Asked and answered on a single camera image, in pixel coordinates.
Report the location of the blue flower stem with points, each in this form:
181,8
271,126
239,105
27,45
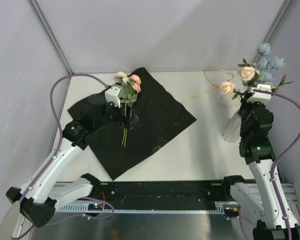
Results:
266,64

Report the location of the aluminium frame rails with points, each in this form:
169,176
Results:
119,104

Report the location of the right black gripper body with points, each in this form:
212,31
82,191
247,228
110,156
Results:
246,107

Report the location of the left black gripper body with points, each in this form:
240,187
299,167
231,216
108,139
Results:
113,116

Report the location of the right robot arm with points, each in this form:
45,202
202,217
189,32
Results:
271,215

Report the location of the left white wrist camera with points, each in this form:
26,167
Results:
113,95

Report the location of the cream small rose spray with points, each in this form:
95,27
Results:
249,76

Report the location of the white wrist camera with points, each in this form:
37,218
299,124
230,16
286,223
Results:
113,95
258,94

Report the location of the white ribbed vase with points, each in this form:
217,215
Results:
231,132

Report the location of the black wrapping paper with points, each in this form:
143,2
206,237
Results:
161,118

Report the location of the blue and pink flower bouquet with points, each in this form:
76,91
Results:
131,85

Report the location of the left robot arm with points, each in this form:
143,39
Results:
38,200

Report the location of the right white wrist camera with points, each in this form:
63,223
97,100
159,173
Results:
258,94

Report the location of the cream ribbon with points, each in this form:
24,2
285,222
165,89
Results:
232,105

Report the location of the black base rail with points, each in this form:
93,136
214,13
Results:
190,195

